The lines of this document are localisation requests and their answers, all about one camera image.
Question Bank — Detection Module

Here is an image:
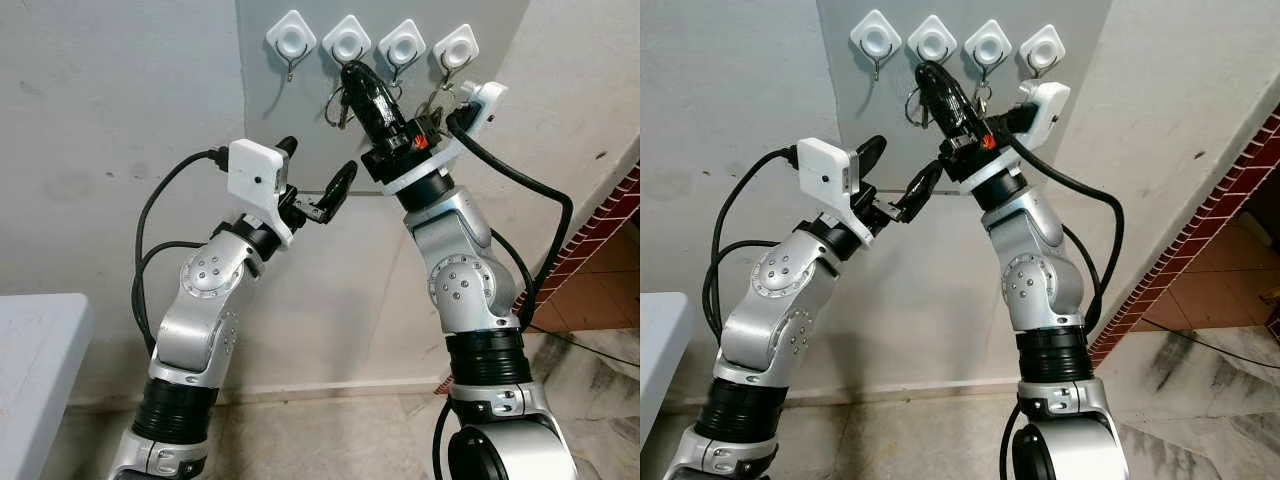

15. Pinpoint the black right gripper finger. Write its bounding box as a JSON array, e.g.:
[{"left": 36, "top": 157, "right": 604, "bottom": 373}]
[
  {"left": 915, "top": 61, "right": 992, "bottom": 147},
  {"left": 342, "top": 61, "right": 414, "bottom": 152}
]

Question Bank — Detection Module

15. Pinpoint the hanging silver keys bunch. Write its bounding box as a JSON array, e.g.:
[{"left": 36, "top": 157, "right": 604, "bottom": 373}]
[{"left": 424, "top": 81, "right": 460, "bottom": 120}]

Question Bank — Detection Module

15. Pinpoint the red brick tile edging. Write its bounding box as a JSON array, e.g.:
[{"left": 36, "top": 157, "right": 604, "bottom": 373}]
[
  {"left": 1087, "top": 100, "right": 1280, "bottom": 367},
  {"left": 514, "top": 164, "right": 641, "bottom": 313}
]

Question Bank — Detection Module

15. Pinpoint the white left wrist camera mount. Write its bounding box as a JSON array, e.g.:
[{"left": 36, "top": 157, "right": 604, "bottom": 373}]
[
  {"left": 227, "top": 138, "right": 297, "bottom": 247},
  {"left": 795, "top": 137, "right": 864, "bottom": 243}
]

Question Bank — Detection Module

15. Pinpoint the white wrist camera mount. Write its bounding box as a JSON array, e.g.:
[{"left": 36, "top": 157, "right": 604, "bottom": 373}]
[
  {"left": 227, "top": 138, "right": 297, "bottom": 247},
  {"left": 795, "top": 137, "right": 864, "bottom": 243},
  {"left": 955, "top": 79, "right": 1072, "bottom": 197},
  {"left": 378, "top": 81, "right": 509, "bottom": 197}
]

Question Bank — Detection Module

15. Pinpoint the grey wall panel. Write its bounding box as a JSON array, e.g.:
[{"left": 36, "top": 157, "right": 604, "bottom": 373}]
[
  {"left": 815, "top": 0, "right": 1114, "bottom": 197},
  {"left": 235, "top": 0, "right": 532, "bottom": 197}
]

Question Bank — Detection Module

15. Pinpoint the white diamond adhesive wall hook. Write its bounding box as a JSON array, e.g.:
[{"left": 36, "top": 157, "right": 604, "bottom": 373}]
[
  {"left": 850, "top": 9, "right": 904, "bottom": 82},
  {"left": 377, "top": 18, "right": 430, "bottom": 83},
  {"left": 1018, "top": 24, "right": 1068, "bottom": 80},
  {"left": 265, "top": 10, "right": 319, "bottom": 84},
  {"left": 907, "top": 14, "right": 960, "bottom": 77},
  {"left": 322, "top": 14, "right": 374, "bottom": 77},
  {"left": 432, "top": 23, "right": 482, "bottom": 82},
  {"left": 963, "top": 19, "right": 1015, "bottom": 83}
]

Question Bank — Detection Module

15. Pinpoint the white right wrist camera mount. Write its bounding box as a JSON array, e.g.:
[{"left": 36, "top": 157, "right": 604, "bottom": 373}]
[
  {"left": 955, "top": 79, "right": 1072, "bottom": 197},
  {"left": 378, "top": 81, "right": 509, "bottom": 197}
]

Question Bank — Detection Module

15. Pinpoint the thin black floor cable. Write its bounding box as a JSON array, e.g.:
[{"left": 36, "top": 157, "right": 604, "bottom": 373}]
[
  {"left": 544, "top": 324, "right": 641, "bottom": 368},
  {"left": 1139, "top": 321, "right": 1280, "bottom": 372}
]

